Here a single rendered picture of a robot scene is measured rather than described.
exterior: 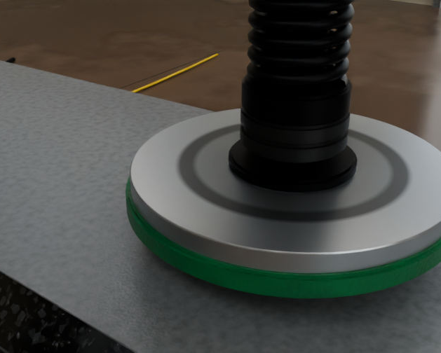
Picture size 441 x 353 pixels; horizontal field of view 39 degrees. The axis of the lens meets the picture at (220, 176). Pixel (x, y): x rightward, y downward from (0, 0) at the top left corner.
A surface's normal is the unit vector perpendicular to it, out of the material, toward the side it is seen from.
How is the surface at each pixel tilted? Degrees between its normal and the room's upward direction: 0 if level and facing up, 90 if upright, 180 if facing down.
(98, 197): 0
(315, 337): 0
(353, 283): 90
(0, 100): 0
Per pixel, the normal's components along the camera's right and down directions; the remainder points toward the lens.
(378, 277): 0.33, 0.43
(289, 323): 0.00, -0.89
